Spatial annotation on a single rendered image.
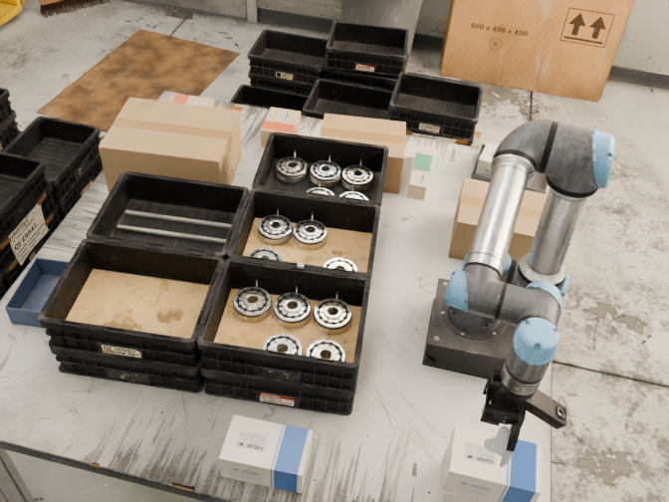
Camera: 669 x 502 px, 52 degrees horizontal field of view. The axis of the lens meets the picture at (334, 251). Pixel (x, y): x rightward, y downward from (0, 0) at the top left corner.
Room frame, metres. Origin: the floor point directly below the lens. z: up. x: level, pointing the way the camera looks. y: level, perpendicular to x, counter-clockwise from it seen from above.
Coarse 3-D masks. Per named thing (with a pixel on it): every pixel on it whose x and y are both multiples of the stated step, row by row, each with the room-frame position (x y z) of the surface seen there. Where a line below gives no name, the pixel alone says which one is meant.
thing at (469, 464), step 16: (464, 432) 0.83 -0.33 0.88; (480, 432) 0.84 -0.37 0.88; (448, 448) 0.83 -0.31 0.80; (464, 448) 0.79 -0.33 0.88; (480, 448) 0.79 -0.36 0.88; (528, 448) 0.80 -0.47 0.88; (448, 464) 0.77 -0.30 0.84; (464, 464) 0.75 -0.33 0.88; (480, 464) 0.76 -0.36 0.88; (496, 464) 0.76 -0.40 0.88; (512, 464) 0.76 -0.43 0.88; (528, 464) 0.76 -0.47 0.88; (448, 480) 0.73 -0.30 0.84; (464, 480) 0.73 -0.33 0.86; (480, 480) 0.72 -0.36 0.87; (496, 480) 0.72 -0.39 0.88; (512, 480) 0.72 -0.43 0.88; (528, 480) 0.73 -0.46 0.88; (480, 496) 0.72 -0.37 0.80; (496, 496) 0.71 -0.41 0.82; (512, 496) 0.71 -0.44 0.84; (528, 496) 0.70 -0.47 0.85
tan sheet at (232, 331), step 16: (272, 304) 1.21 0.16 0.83; (224, 320) 1.14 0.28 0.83; (240, 320) 1.15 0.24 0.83; (272, 320) 1.16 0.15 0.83; (352, 320) 1.18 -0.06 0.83; (224, 336) 1.09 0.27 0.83; (240, 336) 1.10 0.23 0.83; (256, 336) 1.10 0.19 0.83; (304, 336) 1.11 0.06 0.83; (320, 336) 1.12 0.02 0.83; (336, 336) 1.12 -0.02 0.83; (352, 336) 1.12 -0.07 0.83; (304, 352) 1.06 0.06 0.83; (352, 352) 1.07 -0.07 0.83
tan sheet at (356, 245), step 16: (256, 224) 1.53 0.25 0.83; (256, 240) 1.46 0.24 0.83; (336, 240) 1.48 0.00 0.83; (352, 240) 1.49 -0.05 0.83; (368, 240) 1.50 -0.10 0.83; (288, 256) 1.40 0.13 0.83; (304, 256) 1.41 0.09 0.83; (320, 256) 1.41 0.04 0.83; (336, 256) 1.42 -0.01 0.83; (352, 256) 1.42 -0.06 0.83; (368, 256) 1.43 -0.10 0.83
